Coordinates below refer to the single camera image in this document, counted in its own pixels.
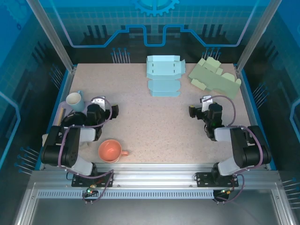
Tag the light green paper box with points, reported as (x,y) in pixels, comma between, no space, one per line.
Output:
(211,77)

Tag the light blue paper box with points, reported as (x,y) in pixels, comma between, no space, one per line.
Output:
(164,68)

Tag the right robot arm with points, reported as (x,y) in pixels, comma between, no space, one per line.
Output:
(239,145)

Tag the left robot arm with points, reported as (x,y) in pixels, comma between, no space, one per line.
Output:
(70,145)

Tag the white and blue mug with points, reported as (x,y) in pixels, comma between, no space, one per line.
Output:
(75,100)

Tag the purple tray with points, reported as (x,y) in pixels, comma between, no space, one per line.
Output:
(62,104)

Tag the orange mug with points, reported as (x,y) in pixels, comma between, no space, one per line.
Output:
(109,151)

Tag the beige cloth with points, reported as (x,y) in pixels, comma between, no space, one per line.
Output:
(44,139)

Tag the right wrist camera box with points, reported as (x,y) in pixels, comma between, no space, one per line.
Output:
(207,103)

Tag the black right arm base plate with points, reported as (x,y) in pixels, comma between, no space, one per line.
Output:
(204,180)

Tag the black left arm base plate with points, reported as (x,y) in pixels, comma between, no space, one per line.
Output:
(79,181)

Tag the aluminium mounting rail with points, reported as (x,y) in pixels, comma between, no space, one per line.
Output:
(154,175)

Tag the aluminium frame post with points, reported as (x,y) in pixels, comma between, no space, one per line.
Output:
(255,39)
(54,39)

